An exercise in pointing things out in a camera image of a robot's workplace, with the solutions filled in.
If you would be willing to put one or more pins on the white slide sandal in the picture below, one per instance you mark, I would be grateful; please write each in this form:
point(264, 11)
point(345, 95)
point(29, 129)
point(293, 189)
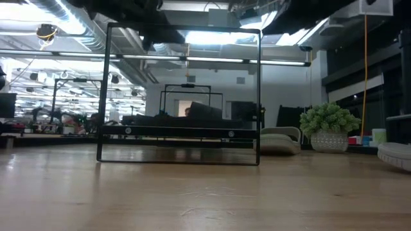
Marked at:
point(279, 141)
point(396, 157)

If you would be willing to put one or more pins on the person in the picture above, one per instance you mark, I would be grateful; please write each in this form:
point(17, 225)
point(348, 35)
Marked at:
point(187, 111)

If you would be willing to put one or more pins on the long ceiling light bar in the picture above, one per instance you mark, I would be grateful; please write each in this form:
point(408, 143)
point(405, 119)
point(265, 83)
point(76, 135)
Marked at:
point(154, 57)

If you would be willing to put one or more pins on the black chair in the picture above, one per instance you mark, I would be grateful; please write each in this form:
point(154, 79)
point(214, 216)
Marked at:
point(289, 115)

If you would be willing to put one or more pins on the green plant in white pot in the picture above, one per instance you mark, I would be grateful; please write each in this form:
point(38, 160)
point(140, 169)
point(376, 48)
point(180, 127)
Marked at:
point(327, 120)

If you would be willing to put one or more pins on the red box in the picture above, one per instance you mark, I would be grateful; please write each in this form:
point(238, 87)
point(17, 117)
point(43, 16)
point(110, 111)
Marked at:
point(353, 140)

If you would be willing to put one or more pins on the white blue tissue box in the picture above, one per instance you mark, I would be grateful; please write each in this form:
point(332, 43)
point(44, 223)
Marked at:
point(367, 141)

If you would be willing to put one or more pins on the white green cup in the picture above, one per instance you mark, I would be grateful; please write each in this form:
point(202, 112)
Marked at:
point(379, 136)

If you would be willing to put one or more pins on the black monitor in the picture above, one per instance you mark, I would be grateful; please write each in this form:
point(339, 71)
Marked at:
point(7, 105)

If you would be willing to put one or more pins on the black frame wooden shelf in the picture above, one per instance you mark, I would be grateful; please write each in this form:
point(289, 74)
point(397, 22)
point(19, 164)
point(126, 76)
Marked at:
point(180, 132)

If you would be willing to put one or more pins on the black background robot frame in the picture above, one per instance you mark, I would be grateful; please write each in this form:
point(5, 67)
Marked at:
point(187, 86)
point(78, 80)

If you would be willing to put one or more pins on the black table frame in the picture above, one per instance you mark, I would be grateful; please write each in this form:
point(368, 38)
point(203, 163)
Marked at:
point(48, 141)

